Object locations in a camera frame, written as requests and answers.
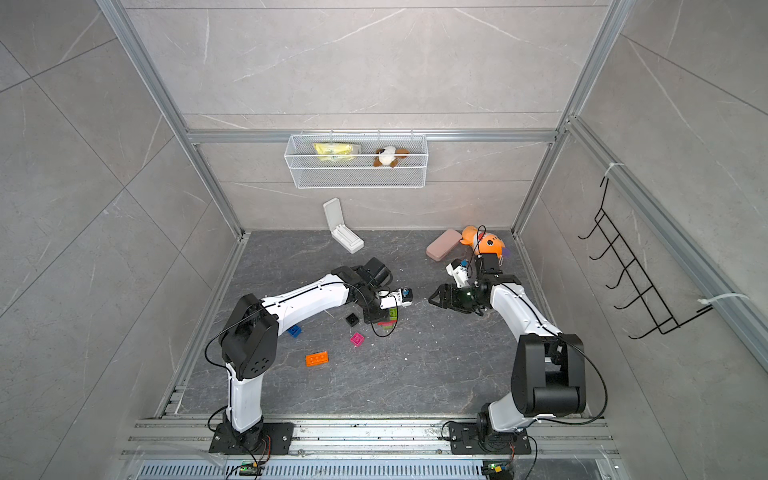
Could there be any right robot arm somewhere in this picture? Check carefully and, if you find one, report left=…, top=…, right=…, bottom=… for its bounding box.
left=428, top=273, right=586, bottom=433

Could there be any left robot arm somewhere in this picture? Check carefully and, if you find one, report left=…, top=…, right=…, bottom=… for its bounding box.
left=216, top=258, right=413, bottom=434

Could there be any black lego brick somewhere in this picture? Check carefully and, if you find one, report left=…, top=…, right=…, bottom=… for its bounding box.
left=345, top=313, right=360, bottom=328

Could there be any loose magenta lego brick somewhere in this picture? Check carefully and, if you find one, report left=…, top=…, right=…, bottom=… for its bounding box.
left=350, top=332, right=365, bottom=347

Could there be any orange lego brick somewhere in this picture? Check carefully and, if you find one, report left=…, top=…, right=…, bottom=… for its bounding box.
left=305, top=351, right=329, bottom=368

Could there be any white open flip box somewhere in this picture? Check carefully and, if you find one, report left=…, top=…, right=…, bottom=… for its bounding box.
left=323, top=198, right=364, bottom=254

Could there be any pink rectangular case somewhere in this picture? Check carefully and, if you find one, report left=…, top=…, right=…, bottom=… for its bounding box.
left=426, top=229, right=462, bottom=262

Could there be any orange plush fish toy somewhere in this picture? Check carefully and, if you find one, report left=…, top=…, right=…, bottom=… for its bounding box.
left=460, top=225, right=509, bottom=259

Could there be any brown white plush toy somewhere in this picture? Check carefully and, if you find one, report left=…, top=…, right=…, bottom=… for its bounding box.
left=373, top=146, right=409, bottom=168

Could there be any yellow packet in basket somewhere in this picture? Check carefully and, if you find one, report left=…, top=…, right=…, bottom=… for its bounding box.
left=313, top=142, right=362, bottom=163

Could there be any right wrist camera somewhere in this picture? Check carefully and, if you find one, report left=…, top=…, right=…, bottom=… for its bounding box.
left=446, top=259, right=470, bottom=289

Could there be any white wire mesh basket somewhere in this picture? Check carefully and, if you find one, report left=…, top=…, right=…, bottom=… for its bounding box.
left=284, top=131, right=429, bottom=189

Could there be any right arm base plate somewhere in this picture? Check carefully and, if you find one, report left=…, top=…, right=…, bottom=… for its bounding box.
left=440, top=421, right=532, bottom=455

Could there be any black wire hook rack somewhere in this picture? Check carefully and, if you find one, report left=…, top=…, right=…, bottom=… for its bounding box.
left=578, top=177, right=714, bottom=341

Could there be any aluminium front rail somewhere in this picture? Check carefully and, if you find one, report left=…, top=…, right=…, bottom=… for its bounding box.
left=117, top=415, right=620, bottom=459

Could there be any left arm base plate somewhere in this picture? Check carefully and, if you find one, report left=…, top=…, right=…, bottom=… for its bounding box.
left=208, top=421, right=295, bottom=455

